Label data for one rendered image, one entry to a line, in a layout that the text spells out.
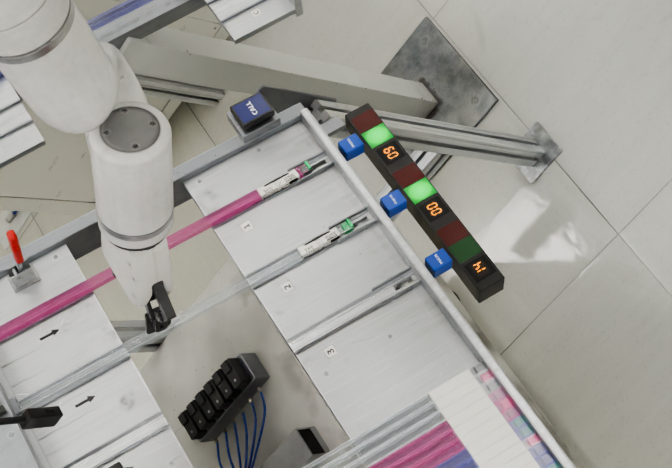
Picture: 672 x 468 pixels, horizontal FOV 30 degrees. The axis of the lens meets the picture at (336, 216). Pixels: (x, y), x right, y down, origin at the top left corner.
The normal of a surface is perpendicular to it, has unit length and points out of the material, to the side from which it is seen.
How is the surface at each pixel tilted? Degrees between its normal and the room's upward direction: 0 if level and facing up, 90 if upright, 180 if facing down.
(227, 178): 44
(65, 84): 84
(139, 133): 55
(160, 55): 90
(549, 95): 0
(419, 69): 0
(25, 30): 85
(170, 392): 0
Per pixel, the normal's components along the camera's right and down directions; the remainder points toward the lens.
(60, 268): -0.06, -0.51
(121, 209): -0.19, 0.78
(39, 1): 0.80, 0.41
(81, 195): 0.51, 0.72
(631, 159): -0.64, -0.04
